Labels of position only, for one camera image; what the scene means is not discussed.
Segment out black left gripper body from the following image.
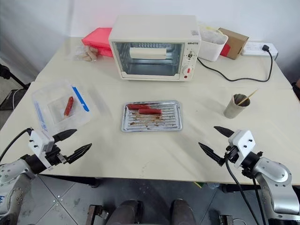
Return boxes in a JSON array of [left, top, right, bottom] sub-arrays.
[[45, 144, 70, 167]]

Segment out metal cup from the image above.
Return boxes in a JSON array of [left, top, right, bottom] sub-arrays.
[[223, 93, 251, 119]]

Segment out metal floor frame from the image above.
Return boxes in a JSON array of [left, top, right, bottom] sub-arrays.
[[219, 214, 235, 225], [85, 204, 110, 225]]

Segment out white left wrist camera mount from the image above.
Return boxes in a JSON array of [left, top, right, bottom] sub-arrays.
[[28, 130, 55, 168]]

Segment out white rectangular bin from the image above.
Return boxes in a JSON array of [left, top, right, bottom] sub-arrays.
[[198, 23, 229, 62]]

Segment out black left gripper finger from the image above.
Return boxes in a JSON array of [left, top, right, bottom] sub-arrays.
[[52, 129, 78, 143], [67, 143, 92, 164]]

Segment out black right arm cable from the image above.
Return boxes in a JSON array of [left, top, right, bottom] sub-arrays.
[[225, 151, 268, 225]]

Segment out red sausage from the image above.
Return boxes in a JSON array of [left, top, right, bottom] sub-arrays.
[[138, 108, 163, 115], [127, 104, 151, 110], [63, 96, 75, 117]]

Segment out crumpled clear plastic bag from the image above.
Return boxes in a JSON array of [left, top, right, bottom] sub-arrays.
[[200, 24, 226, 45]]

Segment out small red box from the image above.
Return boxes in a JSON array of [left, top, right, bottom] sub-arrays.
[[220, 44, 232, 57]]

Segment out white power strip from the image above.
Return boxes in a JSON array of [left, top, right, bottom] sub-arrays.
[[241, 42, 279, 58]]

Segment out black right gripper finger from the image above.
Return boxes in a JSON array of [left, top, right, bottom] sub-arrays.
[[198, 142, 225, 167], [213, 126, 235, 139]]

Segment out thin wooden stick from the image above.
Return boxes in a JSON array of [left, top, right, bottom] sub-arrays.
[[238, 88, 259, 105]]

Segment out cream toaster oven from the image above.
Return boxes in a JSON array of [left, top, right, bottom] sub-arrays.
[[108, 15, 202, 82]]

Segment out brown cardboard box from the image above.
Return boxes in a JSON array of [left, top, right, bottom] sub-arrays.
[[217, 27, 250, 60]]

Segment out clear bag of food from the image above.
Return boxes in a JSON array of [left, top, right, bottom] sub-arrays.
[[75, 45, 99, 62]]

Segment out clear plastic container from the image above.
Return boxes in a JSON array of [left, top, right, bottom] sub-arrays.
[[31, 79, 93, 135]]

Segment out large red box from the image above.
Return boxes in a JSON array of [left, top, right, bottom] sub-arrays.
[[81, 27, 113, 57]]

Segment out dark rounded shape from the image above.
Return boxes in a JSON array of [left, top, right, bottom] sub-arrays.
[[170, 198, 196, 225], [109, 199, 144, 225]]

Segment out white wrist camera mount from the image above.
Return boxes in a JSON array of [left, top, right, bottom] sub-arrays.
[[28, 130, 55, 168], [228, 129, 256, 168]]

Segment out silver baking tray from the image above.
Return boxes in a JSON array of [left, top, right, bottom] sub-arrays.
[[120, 100, 183, 133]]

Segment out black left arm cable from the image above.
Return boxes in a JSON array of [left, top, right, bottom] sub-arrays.
[[0, 127, 32, 163]]

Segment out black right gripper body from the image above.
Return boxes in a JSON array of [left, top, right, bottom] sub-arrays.
[[221, 144, 239, 166]]

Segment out black power cord with plug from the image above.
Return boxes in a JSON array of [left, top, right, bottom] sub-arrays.
[[196, 44, 275, 83]]

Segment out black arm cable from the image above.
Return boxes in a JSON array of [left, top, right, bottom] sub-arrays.
[[225, 151, 268, 225], [0, 127, 32, 163]]

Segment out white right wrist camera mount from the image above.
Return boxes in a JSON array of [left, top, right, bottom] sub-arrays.
[[228, 129, 256, 168]]

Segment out black stand legs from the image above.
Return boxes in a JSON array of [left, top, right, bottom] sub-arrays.
[[0, 63, 31, 111]]

